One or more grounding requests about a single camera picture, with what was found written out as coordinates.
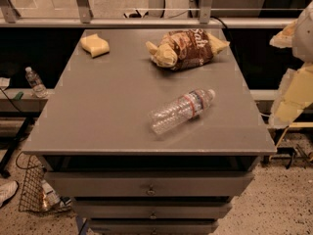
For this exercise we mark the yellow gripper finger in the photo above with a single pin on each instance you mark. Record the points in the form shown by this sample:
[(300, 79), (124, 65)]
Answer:
[(283, 39), (295, 94)]

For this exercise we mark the white shoe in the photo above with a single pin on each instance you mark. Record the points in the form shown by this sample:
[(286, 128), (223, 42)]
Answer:
[(7, 192)]

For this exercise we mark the clear plastic water bottle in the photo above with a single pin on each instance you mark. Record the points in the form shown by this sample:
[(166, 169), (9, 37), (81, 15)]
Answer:
[(178, 111)]

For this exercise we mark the small water bottle on ledge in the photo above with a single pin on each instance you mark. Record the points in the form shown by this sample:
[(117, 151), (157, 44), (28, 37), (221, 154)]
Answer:
[(35, 82)]

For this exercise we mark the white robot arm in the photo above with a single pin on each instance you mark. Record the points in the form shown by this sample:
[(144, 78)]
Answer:
[(302, 41)]

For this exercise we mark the top drawer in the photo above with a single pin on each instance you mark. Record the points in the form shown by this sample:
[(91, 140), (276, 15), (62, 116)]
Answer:
[(149, 184)]

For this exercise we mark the middle drawer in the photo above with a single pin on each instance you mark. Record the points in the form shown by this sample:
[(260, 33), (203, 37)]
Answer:
[(152, 209)]

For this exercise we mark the yellow sponge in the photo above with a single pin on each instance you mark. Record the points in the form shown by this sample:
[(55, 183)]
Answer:
[(95, 45)]

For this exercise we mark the wire mesh basket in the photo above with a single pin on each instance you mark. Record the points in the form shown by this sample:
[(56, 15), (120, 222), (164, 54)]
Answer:
[(37, 196)]

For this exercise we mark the yellow metal stand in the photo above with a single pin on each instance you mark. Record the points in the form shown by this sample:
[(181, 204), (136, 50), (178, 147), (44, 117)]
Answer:
[(286, 146)]

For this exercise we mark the bottom drawer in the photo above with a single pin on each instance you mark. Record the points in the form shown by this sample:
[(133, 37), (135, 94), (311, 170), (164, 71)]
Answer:
[(153, 227)]

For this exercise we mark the brown chip bag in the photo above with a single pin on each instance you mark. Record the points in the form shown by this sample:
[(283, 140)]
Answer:
[(185, 49)]

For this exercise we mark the grey drawer cabinet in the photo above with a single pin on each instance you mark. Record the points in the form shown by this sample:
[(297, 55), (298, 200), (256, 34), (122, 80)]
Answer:
[(97, 119)]

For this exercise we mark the drawer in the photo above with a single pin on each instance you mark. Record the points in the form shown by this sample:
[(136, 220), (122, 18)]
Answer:
[(149, 184), (153, 227), (152, 209)]

